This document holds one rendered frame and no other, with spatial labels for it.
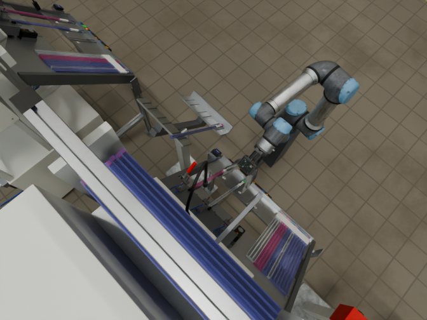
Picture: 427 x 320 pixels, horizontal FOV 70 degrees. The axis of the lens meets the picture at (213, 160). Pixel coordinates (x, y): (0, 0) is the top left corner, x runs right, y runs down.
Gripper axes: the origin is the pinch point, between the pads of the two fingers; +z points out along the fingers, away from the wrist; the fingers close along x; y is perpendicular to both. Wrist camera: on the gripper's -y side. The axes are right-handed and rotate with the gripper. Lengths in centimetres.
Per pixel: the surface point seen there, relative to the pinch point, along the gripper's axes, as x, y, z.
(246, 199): 8.1, -19.2, 6.3
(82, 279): 1, 86, 13
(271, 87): -50, -148, -55
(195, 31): -144, -146, -51
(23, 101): -23, 94, -8
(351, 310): 79, -23, 12
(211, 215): 4.5, 21.4, 10.3
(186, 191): -9.2, 21.6, 10.3
